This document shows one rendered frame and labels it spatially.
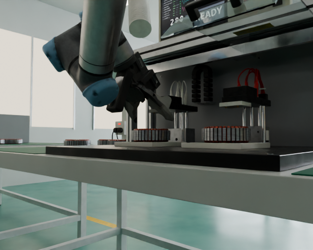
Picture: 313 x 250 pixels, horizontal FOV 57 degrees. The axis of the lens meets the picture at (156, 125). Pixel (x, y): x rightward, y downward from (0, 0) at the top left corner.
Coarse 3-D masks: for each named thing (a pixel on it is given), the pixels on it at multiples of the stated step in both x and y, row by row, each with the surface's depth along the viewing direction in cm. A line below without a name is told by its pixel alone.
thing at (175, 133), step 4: (172, 128) 94; (176, 128) 93; (180, 128) 92; (184, 128) 91; (188, 128) 92; (192, 128) 93; (172, 132) 94; (176, 132) 93; (180, 132) 92; (184, 132) 91; (188, 132) 92; (192, 132) 93; (172, 136) 94; (176, 136) 93; (180, 136) 92; (184, 136) 91; (188, 136) 92; (192, 136) 93; (168, 140) 95; (172, 140) 94; (176, 140) 93; (180, 140) 92; (184, 140) 91; (188, 140) 91; (192, 140) 93
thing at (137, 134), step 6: (132, 132) 82; (138, 132) 80; (144, 132) 79; (150, 132) 79; (156, 132) 79; (162, 132) 80; (168, 132) 82; (132, 138) 82; (138, 138) 80; (144, 138) 79; (150, 138) 79; (156, 138) 79; (162, 138) 80; (168, 138) 82
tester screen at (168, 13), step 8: (168, 0) 98; (176, 0) 96; (184, 0) 94; (192, 0) 92; (168, 8) 98; (176, 8) 96; (184, 8) 94; (200, 8) 90; (168, 16) 98; (176, 16) 96; (184, 16) 94; (168, 24) 98
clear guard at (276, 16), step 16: (256, 0) 50; (272, 0) 46; (288, 0) 56; (208, 16) 56; (224, 16) 52; (240, 16) 64; (256, 16) 64; (272, 16) 64; (288, 16) 64; (304, 16) 64; (176, 32) 59; (208, 32) 73; (224, 32) 73; (240, 32) 73; (256, 32) 73; (272, 32) 73; (288, 32) 73
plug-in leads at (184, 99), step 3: (174, 81) 97; (183, 81) 97; (177, 84) 95; (180, 84) 98; (171, 87) 96; (177, 87) 94; (180, 87) 98; (186, 87) 95; (177, 90) 94; (180, 90) 98; (186, 90) 95; (171, 93) 96; (177, 93) 94; (183, 93) 93; (186, 93) 95; (177, 96) 94; (183, 96) 93; (186, 96) 94; (183, 99) 92; (186, 99) 95; (183, 102) 92; (186, 102) 95
